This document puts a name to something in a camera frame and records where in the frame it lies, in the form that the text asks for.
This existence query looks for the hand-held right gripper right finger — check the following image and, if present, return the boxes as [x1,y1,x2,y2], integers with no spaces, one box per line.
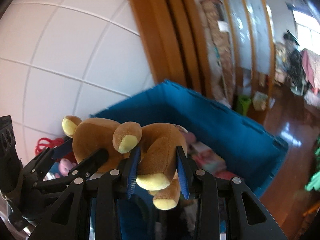
[175,145,288,240]

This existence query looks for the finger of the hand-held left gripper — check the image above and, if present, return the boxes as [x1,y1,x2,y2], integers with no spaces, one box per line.
[23,138,74,178]
[68,148,110,181]

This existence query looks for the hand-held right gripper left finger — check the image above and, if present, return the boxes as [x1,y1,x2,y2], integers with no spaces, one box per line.
[27,146,142,240]

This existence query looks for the brown teddy bear plush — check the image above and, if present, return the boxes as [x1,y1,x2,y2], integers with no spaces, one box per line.
[62,115,188,210]

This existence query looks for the blue plastic crate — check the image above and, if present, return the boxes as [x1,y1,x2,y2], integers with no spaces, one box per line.
[90,79,289,240]

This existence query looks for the red hard carry case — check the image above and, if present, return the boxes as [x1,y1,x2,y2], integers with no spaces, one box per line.
[35,137,66,155]

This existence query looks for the pink pig plush toy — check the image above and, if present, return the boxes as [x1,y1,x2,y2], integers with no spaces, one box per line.
[56,158,77,178]

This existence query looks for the rolled patterned carpet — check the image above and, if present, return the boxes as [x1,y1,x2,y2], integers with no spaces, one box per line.
[200,0,237,108]

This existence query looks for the green cloth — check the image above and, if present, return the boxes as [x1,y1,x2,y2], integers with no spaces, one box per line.
[305,135,320,193]

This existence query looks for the pile of clothes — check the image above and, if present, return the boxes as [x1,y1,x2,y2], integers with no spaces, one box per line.
[275,30,320,105]

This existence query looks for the wooden glass partition screen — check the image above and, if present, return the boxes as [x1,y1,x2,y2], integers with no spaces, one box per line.
[200,0,277,111]

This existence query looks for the wooden door frame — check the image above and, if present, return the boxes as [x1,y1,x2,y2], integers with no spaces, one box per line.
[122,0,211,98]

